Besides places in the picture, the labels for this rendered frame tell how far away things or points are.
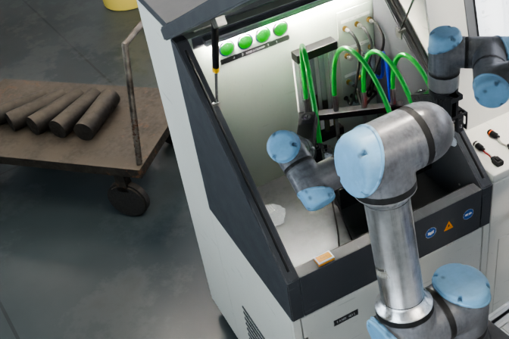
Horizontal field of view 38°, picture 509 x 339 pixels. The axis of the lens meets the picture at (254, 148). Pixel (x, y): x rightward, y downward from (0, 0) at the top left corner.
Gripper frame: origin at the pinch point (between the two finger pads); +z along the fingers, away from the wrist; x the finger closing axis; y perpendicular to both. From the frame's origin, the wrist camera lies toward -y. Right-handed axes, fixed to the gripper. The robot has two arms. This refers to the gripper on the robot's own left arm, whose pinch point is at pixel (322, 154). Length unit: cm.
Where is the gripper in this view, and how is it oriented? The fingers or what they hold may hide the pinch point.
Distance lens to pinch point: 201.7
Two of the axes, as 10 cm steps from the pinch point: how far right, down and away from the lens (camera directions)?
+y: 1.3, 9.8, -1.8
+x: 9.2, -1.8, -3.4
